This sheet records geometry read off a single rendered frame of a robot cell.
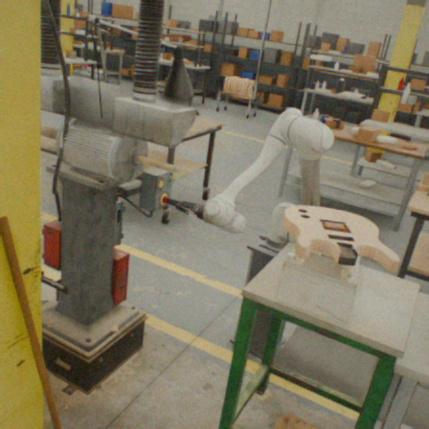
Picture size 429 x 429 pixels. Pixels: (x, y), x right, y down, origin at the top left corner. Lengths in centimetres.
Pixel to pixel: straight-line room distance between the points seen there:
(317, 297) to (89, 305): 130
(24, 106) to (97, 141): 101
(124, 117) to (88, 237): 68
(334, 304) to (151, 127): 98
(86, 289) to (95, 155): 73
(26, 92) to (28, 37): 12
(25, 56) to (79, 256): 145
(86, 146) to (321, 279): 119
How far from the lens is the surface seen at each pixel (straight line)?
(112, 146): 211
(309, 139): 224
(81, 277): 251
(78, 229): 240
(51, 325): 266
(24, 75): 119
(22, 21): 118
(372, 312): 193
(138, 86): 197
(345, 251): 159
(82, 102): 224
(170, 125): 186
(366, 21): 1297
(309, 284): 174
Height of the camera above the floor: 186
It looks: 23 degrees down
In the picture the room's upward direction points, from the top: 8 degrees clockwise
